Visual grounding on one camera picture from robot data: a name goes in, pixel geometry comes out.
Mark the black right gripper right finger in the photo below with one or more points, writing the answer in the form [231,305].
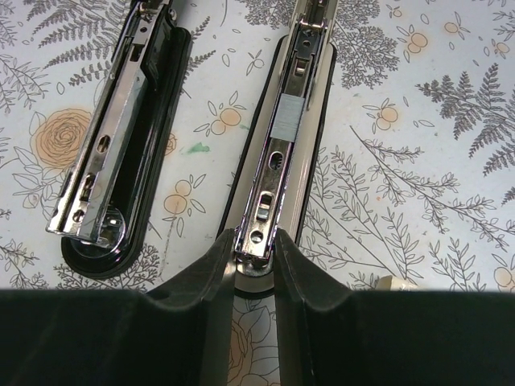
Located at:
[329,334]

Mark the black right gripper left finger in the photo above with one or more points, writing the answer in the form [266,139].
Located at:
[177,334]

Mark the white staple box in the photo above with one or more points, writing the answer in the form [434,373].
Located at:
[393,283]

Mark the silver staple strip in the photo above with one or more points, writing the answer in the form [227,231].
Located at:
[287,117]

